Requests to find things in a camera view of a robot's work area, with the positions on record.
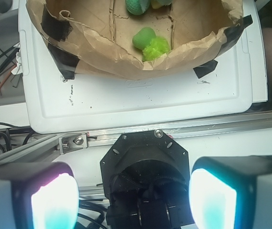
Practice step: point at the yellow soft toy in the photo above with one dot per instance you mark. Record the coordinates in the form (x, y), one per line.
(155, 4)

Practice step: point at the neon green pom-pom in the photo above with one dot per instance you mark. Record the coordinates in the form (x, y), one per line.
(157, 47)

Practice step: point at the green knitted ball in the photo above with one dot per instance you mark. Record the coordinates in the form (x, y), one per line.
(137, 7)

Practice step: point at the green foam block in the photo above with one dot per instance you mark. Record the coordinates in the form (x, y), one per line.
(143, 38)

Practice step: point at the black hex key set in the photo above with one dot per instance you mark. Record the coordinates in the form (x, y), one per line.
(8, 58)

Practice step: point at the brown paper bag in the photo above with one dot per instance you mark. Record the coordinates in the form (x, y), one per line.
(103, 31)

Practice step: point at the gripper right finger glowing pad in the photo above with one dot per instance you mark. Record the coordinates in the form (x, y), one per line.
(232, 192)

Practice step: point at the black tape strip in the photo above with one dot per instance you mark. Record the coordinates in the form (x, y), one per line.
(205, 69)
(54, 28)
(65, 62)
(234, 33)

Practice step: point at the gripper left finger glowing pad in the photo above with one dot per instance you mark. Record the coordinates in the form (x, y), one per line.
(38, 195)

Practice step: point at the metal corner bracket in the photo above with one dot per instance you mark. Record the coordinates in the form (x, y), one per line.
(72, 142)

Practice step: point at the aluminium frame rail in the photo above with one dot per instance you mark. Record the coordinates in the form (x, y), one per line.
(238, 134)

